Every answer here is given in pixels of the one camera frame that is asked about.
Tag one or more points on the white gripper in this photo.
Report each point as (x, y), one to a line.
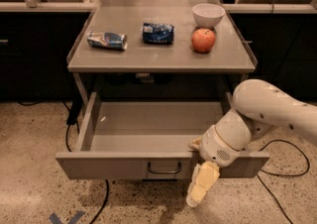
(216, 149)

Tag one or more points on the grey top drawer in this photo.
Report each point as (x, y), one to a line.
(138, 139)

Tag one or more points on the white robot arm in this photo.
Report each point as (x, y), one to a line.
(256, 106)

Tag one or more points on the grey drawer cabinet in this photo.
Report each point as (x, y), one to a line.
(230, 53)

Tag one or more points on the red apple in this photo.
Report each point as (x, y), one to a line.
(203, 40)

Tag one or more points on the black power adapter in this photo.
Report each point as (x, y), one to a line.
(74, 111)

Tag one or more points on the white bowl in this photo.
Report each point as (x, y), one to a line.
(207, 15)

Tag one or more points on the crushed silver blue can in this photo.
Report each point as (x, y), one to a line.
(105, 40)

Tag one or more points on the blue tape floor mark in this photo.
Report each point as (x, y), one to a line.
(73, 219)

